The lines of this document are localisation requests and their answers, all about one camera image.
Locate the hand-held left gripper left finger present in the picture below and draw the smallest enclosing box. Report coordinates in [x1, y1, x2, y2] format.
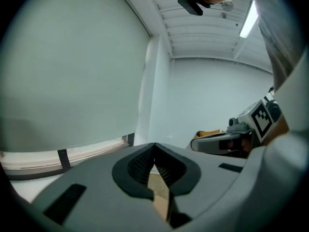
[31, 142, 173, 232]

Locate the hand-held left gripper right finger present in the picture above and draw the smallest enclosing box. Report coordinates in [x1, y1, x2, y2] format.
[154, 142, 248, 228]

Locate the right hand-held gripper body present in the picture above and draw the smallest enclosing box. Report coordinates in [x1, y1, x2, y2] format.
[228, 98, 283, 145]

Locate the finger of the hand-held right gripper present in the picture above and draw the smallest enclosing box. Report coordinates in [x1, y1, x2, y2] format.
[190, 129, 254, 155]

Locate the person's right forearm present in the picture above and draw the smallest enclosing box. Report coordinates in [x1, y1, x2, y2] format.
[262, 116, 290, 147]

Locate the person's right hand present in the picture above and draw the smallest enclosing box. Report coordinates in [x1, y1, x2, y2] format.
[241, 137, 253, 154]

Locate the orange sofa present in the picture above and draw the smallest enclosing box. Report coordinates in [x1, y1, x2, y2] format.
[195, 129, 228, 140]

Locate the long ceiling tube light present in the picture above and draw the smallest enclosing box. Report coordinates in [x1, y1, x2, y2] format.
[239, 0, 259, 39]

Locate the round ceiling fixture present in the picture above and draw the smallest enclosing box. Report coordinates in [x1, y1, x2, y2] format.
[221, 0, 234, 12]

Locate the grey roller blind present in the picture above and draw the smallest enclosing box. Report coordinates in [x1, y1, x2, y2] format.
[0, 0, 153, 152]

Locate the dark window frame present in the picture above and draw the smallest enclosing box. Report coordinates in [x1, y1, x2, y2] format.
[0, 133, 135, 181]

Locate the black head-worn camera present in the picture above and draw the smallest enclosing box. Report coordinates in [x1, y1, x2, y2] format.
[177, 0, 211, 16]

